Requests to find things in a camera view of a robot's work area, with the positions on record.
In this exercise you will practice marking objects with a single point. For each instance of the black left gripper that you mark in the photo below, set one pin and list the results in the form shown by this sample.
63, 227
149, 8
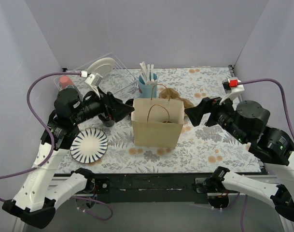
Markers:
108, 104

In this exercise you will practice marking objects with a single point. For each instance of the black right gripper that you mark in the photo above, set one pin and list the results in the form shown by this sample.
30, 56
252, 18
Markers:
211, 111

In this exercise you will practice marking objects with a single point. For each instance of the brown paper takeout bag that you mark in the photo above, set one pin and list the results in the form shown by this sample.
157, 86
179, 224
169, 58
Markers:
157, 122

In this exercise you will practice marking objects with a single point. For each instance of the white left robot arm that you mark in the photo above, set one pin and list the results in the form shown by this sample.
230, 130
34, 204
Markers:
36, 204

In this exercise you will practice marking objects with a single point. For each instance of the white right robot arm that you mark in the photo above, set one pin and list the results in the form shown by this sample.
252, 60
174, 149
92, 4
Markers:
247, 123

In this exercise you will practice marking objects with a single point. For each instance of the brown pulp cup carrier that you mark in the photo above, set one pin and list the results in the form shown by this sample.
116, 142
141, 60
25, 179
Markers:
170, 93

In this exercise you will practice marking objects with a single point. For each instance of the floral patterned table mat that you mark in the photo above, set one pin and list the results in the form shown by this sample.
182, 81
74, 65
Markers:
199, 149

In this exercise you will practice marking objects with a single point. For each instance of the blue cylindrical holder cup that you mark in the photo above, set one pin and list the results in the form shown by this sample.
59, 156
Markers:
146, 91

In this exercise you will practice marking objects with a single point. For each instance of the white wrapped straw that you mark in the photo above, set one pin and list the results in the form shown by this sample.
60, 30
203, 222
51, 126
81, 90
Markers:
152, 73
148, 74
144, 73

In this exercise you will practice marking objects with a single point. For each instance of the white ceramic plate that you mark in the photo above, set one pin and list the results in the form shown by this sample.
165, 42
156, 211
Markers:
102, 67

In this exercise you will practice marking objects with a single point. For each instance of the blue striped white plate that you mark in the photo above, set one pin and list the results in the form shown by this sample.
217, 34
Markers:
89, 146

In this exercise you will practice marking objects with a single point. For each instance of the pink plastic cup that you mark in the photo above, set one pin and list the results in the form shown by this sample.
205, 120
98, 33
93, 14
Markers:
66, 82

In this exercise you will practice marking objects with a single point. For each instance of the clear wire dish rack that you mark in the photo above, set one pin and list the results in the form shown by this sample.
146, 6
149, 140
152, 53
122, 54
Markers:
120, 81

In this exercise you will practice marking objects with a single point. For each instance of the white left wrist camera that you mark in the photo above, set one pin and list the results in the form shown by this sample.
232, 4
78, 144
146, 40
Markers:
92, 81

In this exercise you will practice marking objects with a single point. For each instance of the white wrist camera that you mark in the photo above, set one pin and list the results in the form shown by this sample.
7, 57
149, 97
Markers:
233, 89
92, 81

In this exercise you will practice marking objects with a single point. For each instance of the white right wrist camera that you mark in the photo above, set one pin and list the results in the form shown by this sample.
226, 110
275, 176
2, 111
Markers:
233, 89

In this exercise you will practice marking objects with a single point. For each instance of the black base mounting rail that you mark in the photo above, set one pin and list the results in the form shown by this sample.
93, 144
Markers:
146, 188

